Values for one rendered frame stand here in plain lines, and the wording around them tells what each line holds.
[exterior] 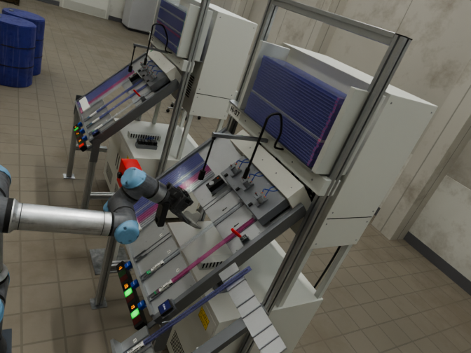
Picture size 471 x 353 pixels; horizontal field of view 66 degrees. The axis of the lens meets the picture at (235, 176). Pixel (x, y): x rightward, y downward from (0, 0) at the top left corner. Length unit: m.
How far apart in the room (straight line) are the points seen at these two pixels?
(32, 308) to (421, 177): 3.72
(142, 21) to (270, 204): 10.62
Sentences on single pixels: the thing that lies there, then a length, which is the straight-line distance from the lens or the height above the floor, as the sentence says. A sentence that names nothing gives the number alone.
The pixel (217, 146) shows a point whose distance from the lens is 1.84.
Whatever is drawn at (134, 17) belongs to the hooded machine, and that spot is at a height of 0.37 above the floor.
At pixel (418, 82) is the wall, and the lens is 4.89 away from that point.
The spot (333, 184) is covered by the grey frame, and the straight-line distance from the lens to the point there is 1.39.
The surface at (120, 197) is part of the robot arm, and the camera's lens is 1.27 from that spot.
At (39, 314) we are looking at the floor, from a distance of 2.40.
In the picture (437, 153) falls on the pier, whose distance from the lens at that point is 4.31.
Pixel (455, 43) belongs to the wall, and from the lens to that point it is 4.81.
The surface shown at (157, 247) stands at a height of 0.80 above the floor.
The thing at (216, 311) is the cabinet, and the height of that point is 0.62.
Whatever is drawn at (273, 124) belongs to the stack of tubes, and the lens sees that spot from 1.54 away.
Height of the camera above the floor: 1.84
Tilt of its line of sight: 25 degrees down
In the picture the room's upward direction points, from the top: 20 degrees clockwise
